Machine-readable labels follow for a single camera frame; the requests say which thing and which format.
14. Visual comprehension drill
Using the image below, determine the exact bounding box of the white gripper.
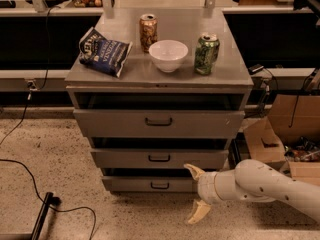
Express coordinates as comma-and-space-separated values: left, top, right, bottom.
184, 164, 221, 225

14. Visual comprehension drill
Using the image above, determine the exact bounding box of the grey bottom drawer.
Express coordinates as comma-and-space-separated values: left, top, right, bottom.
102, 176, 197, 193

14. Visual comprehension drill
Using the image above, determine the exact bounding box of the grey drawer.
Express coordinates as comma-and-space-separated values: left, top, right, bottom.
74, 109, 244, 139
91, 148, 229, 169
102, 176, 197, 193

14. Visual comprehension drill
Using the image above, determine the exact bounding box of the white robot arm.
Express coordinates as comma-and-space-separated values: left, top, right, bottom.
184, 159, 320, 224

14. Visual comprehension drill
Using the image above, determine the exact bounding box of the grey middle drawer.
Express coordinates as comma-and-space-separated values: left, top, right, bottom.
91, 148, 229, 169

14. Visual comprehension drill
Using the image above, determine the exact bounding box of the grey drawer cabinet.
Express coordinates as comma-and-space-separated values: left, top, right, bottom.
66, 9, 253, 179

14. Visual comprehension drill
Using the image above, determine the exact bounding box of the grey top drawer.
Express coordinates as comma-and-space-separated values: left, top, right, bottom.
74, 109, 244, 139

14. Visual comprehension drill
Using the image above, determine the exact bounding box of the cardboard box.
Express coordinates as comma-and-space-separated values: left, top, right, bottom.
244, 94, 320, 186

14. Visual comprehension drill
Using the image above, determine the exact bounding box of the small black device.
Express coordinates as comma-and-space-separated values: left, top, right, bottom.
248, 64, 264, 75

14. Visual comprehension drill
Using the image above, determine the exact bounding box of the white bowl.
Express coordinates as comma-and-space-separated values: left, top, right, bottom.
149, 40, 188, 73

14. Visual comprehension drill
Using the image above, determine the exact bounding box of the green soda can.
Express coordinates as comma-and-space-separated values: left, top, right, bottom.
194, 34, 220, 75

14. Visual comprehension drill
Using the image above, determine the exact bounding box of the blue chip bag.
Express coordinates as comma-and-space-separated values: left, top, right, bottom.
79, 27, 132, 78

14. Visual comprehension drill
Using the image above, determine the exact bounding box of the black metal floor stand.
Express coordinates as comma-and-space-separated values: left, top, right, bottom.
0, 192, 61, 240

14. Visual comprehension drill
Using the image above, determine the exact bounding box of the orange soda can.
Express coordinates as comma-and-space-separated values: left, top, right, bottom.
139, 14, 158, 53

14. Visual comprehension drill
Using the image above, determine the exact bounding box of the hanging black cable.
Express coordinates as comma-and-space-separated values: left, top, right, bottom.
39, 5, 56, 91

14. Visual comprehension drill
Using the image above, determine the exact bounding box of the black floor cable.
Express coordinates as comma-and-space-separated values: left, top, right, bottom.
0, 90, 98, 240

